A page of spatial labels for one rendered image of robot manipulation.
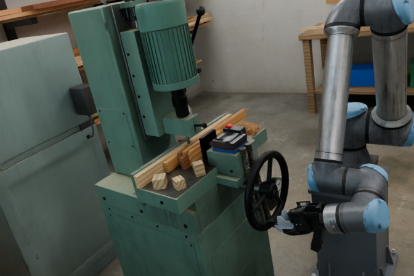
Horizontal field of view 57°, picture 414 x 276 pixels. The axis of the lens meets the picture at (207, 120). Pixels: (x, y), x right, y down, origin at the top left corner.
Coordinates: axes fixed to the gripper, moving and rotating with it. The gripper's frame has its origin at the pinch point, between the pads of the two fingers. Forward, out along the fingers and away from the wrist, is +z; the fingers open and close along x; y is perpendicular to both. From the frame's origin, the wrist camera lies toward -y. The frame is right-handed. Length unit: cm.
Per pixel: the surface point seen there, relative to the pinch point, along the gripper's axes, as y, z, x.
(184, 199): 23.3, 17.0, 18.4
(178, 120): 47, 26, -2
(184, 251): 1.6, 33.9, 15.8
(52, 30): 155, 243, -104
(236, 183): 18.7, 8.7, 0.8
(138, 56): 74, 26, 2
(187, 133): 40.8, 24.1, -2.4
